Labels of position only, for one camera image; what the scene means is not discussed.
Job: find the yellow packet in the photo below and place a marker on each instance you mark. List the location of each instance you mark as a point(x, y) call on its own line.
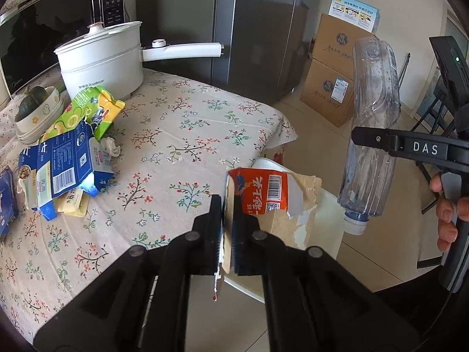
point(71, 203)

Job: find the stacked white bowls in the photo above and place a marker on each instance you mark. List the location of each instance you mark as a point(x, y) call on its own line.
point(47, 112)

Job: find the glass pot lid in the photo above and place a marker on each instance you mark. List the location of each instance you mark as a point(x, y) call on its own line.
point(97, 26)

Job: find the white electric pot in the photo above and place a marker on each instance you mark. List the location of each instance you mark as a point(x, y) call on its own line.
point(102, 69)

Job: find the white trash bin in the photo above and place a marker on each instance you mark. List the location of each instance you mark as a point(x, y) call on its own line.
point(329, 212)

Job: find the blue and white box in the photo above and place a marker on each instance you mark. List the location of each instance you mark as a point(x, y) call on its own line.
point(353, 13)

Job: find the black microwave oven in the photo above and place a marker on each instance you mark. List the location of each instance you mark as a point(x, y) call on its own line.
point(44, 33)

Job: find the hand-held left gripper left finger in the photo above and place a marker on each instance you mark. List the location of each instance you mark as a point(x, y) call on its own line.
point(219, 242)

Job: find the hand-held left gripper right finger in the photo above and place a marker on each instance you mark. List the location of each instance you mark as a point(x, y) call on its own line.
point(240, 253)

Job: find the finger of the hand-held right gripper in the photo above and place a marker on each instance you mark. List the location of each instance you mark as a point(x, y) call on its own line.
point(373, 140)

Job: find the white and blue carton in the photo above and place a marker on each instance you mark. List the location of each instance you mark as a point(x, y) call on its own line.
point(102, 168)

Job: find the torn orange carton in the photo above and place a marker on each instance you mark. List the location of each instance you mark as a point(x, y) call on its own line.
point(256, 190)

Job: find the cardboard box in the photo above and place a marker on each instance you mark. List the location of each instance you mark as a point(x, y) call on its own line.
point(337, 49)
point(326, 95)

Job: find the crumpled white tissue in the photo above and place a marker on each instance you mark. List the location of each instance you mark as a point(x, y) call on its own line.
point(111, 146)

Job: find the green squash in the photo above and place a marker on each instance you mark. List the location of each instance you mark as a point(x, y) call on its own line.
point(31, 102)

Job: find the clear plastic bottle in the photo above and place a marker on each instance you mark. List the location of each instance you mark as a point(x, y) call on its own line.
point(370, 91)

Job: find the dark blue packet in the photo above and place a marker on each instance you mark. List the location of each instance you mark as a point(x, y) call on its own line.
point(7, 201)

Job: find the black folding stand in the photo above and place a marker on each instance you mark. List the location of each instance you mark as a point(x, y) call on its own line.
point(439, 91)

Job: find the grey refrigerator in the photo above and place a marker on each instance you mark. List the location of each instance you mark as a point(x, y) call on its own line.
point(256, 25)

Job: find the green snack packet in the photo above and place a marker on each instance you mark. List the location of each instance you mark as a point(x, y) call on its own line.
point(95, 110)

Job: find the flattened blue carton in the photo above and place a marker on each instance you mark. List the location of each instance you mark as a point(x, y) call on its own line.
point(62, 161)

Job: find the person's right hand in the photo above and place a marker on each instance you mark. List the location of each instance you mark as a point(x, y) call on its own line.
point(445, 227)

